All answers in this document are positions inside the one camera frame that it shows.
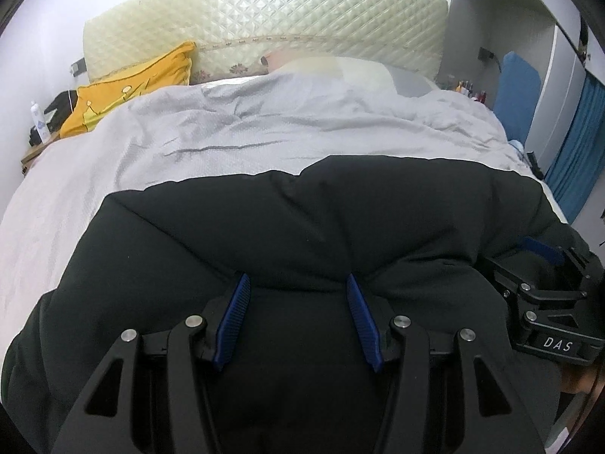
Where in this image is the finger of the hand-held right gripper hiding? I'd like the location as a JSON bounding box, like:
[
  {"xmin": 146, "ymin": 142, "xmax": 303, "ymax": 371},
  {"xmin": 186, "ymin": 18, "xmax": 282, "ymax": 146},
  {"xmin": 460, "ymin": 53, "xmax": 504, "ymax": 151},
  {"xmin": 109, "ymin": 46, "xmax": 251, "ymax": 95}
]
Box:
[
  {"xmin": 487, "ymin": 256, "xmax": 587, "ymax": 313},
  {"xmin": 520, "ymin": 238, "xmax": 594, "ymax": 289}
]

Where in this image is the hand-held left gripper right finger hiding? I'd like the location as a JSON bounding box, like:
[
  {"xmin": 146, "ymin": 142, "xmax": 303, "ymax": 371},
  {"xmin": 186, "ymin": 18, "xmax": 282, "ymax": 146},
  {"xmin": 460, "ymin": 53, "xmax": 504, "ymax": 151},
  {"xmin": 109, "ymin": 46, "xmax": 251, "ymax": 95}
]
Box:
[{"xmin": 346, "ymin": 274, "xmax": 554, "ymax": 454}]

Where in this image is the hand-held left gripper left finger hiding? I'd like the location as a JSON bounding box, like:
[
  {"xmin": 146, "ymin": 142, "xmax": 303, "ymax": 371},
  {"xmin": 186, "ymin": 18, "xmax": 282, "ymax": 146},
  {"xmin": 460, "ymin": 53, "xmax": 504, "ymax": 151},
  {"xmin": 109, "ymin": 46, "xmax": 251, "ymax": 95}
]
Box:
[{"xmin": 52, "ymin": 273, "xmax": 251, "ymax": 454}]

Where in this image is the black puffer jacket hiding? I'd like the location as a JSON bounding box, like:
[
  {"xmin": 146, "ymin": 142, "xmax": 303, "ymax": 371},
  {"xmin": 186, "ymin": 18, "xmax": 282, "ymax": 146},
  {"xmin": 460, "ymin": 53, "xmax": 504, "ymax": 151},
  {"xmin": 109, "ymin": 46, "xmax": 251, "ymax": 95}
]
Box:
[{"xmin": 0, "ymin": 155, "xmax": 605, "ymax": 454}]

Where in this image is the person's right hand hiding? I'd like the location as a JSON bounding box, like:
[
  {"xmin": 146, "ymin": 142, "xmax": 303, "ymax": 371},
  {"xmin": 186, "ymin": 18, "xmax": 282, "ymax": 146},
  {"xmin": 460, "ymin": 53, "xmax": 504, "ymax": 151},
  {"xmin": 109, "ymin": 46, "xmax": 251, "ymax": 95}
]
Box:
[{"xmin": 560, "ymin": 368, "xmax": 597, "ymax": 394}]

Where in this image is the blue curtain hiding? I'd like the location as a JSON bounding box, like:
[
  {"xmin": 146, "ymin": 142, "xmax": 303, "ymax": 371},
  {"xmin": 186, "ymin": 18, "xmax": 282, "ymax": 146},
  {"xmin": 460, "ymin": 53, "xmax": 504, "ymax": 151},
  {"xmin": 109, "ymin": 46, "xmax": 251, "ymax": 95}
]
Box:
[{"xmin": 543, "ymin": 73, "xmax": 605, "ymax": 223}]

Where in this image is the group of small bottles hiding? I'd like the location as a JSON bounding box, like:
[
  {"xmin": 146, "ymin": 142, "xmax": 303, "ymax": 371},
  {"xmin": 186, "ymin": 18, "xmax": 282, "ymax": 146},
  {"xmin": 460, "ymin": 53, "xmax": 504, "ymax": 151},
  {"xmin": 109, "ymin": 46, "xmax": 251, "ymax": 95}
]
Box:
[{"xmin": 444, "ymin": 78, "xmax": 487, "ymax": 105}]

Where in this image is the grey bed duvet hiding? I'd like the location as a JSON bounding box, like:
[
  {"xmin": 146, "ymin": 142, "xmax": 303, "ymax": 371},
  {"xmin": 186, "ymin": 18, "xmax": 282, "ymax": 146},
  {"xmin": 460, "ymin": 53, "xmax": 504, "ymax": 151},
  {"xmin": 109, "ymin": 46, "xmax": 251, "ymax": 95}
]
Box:
[{"xmin": 0, "ymin": 68, "xmax": 544, "ymax": 294}]

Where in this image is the white wardrobe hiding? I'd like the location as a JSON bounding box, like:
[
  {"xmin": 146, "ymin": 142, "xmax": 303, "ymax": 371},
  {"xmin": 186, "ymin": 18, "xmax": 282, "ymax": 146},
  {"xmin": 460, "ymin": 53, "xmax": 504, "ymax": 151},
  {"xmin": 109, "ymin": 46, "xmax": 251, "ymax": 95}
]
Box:
[{"xmin": 444, "ymin": 0, "xmax": 605, "ymax": 223}]

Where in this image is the grey pillow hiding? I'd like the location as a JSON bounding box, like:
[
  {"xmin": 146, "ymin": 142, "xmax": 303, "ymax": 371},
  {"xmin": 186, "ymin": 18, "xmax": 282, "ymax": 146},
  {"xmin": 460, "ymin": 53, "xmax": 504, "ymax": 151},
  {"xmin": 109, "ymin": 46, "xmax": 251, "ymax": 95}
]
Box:
[{"xmin": 262, "ymin": 50, "xmax": 440, "ymax": 100}]

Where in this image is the yellow pillow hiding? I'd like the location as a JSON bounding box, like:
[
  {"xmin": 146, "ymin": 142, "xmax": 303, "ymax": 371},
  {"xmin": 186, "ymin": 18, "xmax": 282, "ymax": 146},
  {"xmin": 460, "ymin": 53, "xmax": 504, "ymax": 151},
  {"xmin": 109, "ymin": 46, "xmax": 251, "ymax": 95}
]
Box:
[{"xmin": 59, "ymin": 42, "xmax": 197, "ymax": 138}]

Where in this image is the wooden nightstand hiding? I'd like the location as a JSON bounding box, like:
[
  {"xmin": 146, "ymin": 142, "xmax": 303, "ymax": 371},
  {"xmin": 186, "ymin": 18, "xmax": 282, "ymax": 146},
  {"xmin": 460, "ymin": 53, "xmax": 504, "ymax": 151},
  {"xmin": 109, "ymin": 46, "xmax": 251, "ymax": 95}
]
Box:
[{"xmin": 20, "ymin": 132, "xmax": 62, "ymax": 178}]

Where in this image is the white bottle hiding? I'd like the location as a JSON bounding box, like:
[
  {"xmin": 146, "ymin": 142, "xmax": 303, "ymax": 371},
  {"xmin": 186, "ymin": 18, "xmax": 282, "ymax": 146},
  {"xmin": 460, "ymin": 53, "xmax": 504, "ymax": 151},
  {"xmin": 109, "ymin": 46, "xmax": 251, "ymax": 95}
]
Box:
[{"xmin": 29, "ymin": 101, "xmax": 51, "ymax": 145}]

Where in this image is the black bag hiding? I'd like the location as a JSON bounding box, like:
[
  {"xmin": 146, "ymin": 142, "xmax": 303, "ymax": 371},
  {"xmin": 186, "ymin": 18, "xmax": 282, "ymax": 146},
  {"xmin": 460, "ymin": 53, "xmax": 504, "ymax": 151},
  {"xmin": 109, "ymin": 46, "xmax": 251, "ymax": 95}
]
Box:
[{"xmin": 27, "ymin": 90, "xmax": 79, "ymax": 147}]

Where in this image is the cream quilted headboard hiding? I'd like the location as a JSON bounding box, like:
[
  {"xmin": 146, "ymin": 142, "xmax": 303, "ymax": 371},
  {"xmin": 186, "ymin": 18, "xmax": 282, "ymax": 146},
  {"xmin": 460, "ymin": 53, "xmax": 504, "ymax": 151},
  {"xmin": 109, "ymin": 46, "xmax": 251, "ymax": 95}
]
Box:
[{"xmin": 82, "ymin": 0, "xmax": 450, "ymax": 88}]

